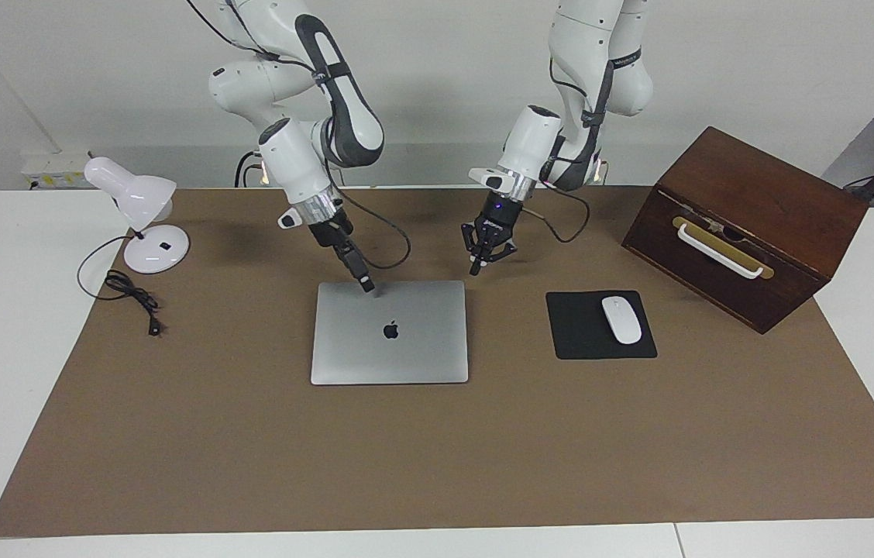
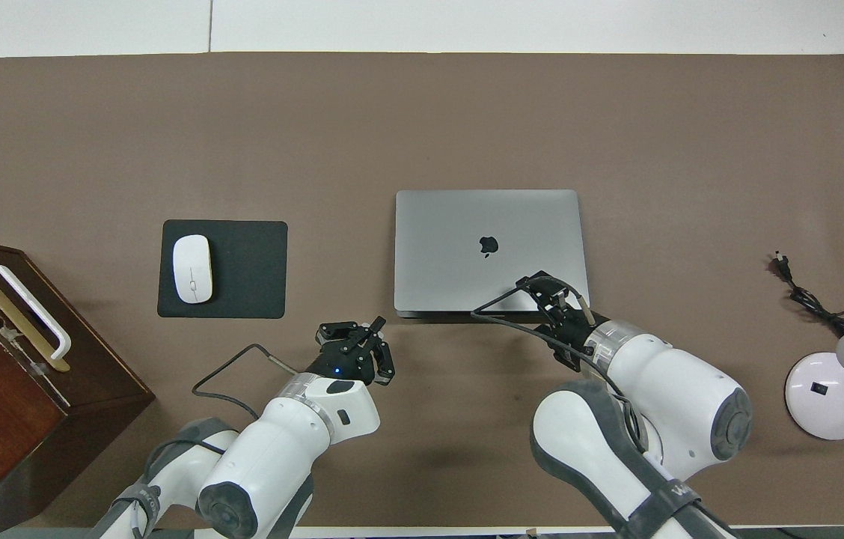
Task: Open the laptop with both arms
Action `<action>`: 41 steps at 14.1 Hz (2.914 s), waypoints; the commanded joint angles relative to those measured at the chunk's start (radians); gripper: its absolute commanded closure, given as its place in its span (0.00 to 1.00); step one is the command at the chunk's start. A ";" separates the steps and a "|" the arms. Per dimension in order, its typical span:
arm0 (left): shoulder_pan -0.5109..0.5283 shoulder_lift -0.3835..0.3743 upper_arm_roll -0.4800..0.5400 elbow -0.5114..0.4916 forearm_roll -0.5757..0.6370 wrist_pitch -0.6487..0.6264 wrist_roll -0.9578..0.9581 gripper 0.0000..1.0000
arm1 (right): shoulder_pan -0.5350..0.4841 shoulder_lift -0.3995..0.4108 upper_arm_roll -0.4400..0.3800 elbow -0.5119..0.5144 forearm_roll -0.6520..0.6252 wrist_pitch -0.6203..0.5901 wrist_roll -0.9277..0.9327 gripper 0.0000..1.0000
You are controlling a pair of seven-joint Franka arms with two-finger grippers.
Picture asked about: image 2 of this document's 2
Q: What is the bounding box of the black mouse pad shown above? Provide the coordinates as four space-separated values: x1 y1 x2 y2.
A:
157 219 289 320

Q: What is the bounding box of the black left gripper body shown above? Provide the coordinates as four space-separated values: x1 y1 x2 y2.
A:
308 341 379 386

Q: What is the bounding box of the white box handle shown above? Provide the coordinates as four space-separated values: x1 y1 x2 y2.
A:
0 264 73 361

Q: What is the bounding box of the white computer mouse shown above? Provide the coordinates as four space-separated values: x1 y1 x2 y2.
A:
172 234 213 304

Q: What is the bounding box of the white desk lamp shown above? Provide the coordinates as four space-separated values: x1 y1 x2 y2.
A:
785 309 844 441

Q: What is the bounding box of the dark wooden box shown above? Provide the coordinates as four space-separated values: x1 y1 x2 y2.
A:
0 234 156 536

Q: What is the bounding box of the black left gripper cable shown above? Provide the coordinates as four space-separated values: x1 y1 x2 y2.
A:
192 344 299 420

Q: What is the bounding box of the black lamp power cable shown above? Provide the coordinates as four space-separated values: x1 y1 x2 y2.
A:
772 252 844 338

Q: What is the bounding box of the silver laptop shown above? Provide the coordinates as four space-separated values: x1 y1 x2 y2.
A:
394 189 590 319

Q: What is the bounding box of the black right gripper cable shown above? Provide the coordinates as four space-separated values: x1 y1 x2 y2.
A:
471 273 592 327

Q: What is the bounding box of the brass handle plate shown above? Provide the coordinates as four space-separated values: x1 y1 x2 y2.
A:
0 264 71 373

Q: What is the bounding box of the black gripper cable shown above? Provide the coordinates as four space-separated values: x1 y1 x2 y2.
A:
192 344 299 420
471 273 592 327

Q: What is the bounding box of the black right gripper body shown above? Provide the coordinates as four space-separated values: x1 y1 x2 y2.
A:
538 307 602 371

